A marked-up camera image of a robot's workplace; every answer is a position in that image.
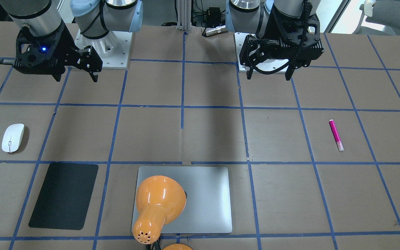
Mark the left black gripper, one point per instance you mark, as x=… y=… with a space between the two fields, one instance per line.
x=268 y=34

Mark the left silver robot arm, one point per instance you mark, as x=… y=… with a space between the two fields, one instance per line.
x=242 y=17

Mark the white computer mouse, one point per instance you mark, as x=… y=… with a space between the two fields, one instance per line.
x=12 y=138

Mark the silver notebook laptop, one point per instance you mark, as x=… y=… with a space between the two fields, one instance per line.
x=208 y=208

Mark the aluminium frame post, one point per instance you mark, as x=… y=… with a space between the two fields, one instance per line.
x=184 y=15

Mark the pink marker pen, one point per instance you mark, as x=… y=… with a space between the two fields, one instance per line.
x=336 y=135

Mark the grey office chair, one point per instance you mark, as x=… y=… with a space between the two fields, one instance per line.
x=383 y=12

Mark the black mousepad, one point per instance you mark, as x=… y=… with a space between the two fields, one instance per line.
x=64 y=197

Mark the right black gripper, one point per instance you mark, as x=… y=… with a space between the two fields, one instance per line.
x=65 y=47

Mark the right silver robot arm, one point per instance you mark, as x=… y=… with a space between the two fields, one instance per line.
x=95 y=18

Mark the orange desk lamp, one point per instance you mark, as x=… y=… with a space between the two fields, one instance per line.
x=159 y=200

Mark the silver cylindrical connector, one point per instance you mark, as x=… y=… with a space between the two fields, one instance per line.
x=212 y=31

